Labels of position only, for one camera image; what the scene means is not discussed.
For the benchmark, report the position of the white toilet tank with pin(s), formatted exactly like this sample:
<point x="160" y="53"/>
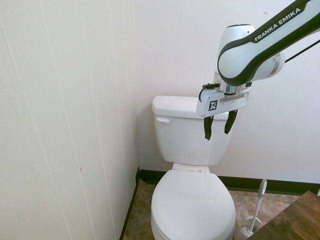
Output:
<point x="191" y="140"/>

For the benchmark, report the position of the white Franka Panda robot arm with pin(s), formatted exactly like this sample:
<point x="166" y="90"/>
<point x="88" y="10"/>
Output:
<point x="252" y="53"/>

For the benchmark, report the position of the white toilet flush lever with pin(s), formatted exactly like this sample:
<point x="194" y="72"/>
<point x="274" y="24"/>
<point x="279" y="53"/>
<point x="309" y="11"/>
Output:
<point x="163" y="120"/>

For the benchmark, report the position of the white toilet bowl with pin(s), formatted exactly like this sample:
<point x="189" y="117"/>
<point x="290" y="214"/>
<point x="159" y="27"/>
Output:
<point x="190" y="225"/>

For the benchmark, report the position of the white toilet seat lid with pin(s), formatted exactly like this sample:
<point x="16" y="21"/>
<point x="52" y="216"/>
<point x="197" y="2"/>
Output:
<point x="192" y="200"/>

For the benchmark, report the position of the white toilet tank lid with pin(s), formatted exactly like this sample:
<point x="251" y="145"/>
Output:
<point x="175" y="106"/>

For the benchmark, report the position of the white toilet brush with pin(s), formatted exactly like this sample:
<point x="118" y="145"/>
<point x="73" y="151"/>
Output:
<point x="255" y="207"/>

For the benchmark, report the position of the black camera on gripper wrist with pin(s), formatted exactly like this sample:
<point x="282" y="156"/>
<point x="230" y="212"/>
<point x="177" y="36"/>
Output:
<point x="211" y="86"/>

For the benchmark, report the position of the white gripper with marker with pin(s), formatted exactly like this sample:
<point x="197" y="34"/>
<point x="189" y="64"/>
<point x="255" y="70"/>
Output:
<point x="226" y="101"/>

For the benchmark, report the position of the white toilet brush holder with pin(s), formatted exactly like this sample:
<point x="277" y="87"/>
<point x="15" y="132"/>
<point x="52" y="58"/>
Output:
<point x="247" y="228"/>

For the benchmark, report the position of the dark wooden table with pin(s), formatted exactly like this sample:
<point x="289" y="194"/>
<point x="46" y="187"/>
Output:
<point x="291" y="217"/>

